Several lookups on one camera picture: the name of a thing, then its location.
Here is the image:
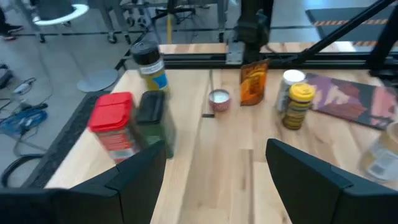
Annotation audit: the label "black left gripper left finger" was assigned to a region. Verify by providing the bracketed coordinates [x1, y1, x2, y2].
[0, 139, 167, 224]

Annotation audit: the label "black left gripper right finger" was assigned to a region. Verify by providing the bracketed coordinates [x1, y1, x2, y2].
[266, 138, 398, 224]

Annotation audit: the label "furikake jar tan lid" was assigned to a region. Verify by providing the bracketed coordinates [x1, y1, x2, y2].
[357, 121, 398, 184]

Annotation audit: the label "chili onion jar yellow lid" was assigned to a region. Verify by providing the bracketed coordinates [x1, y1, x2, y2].
[281, 82, 316, 131]

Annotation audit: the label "dark green spice tin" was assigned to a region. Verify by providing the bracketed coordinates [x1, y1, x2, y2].
[135, 90, 177, 159]

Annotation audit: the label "orange brown spice packet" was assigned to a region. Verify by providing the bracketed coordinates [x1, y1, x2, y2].
[239, 59, 270, 106]

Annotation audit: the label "wooden shelf riser black legs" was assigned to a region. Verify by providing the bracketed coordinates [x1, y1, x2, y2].
[45, 68, 216, 190]

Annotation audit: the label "black perforated panel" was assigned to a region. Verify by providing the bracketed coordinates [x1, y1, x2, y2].
[23, 90, 109, 189]

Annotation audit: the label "canyon illustration book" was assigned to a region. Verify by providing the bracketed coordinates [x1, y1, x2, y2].
[303, 72, 398, 131]

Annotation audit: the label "grey round-base lamp stand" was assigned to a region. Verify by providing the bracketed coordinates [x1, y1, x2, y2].
[76, 68, 119, 93]

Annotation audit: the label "grey wheeled equipment stand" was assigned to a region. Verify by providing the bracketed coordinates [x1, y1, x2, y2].
[90, 0, 229, 44]

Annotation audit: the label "person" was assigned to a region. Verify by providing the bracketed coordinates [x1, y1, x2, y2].
[0, 6, 24, 41]

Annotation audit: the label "round white-rimmed stand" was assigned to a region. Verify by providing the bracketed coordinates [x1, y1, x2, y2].
[32, 0, 90, 27]

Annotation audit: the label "black cable coil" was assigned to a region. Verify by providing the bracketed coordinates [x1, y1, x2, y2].
[0, 154, 44, 187]

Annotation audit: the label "blue cable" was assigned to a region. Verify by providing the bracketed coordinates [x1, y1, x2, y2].
[0, 108, 48, 138]

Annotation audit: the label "yellow hose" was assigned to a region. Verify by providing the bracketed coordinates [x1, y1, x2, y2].
[166, 14, 174, 44]

